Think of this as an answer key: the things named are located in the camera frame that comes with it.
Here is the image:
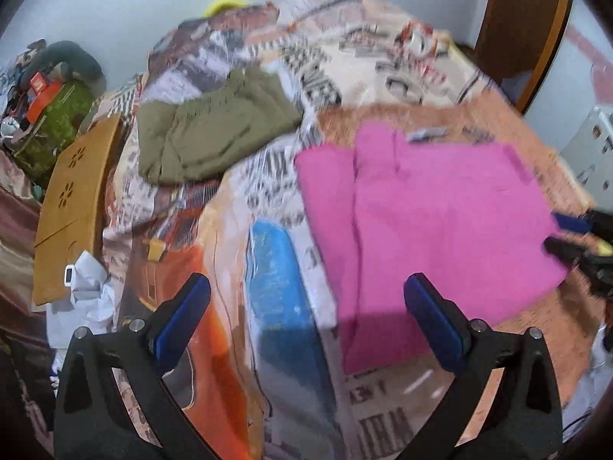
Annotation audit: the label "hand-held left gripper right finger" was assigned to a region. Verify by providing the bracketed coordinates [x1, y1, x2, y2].
[397, 272, 563, 460]

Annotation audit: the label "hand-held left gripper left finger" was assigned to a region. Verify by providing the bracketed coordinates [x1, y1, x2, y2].
[54, 272, 223, 460]

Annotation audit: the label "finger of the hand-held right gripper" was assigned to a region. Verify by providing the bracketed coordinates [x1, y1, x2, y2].
[543, 236, 595, 269]
[551, 210, 613, 237]

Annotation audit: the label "pink pants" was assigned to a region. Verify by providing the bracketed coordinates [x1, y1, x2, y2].
[294, 122, 570, 375]

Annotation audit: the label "olive green pants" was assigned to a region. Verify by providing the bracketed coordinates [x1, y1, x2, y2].
[136, 66, 303, 185]

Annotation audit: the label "white printed pillow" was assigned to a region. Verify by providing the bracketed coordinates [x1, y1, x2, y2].
[560, 105, 613, 202]

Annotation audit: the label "white crumpled cloth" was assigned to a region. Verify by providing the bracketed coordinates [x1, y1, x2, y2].
[46, 250, 116, 346]

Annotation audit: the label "printed blanket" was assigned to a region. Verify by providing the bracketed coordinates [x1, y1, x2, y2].
[98, 0, 599, 460]

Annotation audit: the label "wooden board with flower cutouts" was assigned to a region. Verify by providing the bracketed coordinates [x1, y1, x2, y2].
[33, 114, 123, 306]

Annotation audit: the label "brown satin curtain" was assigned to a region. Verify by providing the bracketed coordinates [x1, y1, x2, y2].
[0, 153, 49, 341]

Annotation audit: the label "brown wooden door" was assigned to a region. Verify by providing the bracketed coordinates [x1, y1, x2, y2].
[474, 0, 574, 113]

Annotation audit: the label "green patterned bag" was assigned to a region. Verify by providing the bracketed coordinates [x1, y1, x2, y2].
[12, 81, 97, 178]

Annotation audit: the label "orange box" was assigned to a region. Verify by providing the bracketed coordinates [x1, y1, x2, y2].
[24, 73, 63, 123]

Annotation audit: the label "grey neck pillow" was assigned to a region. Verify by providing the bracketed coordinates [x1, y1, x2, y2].
[33, 41, 107, 88]

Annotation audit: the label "yellow round object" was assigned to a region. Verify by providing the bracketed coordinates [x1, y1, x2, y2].
[203, 0, 250, 16]

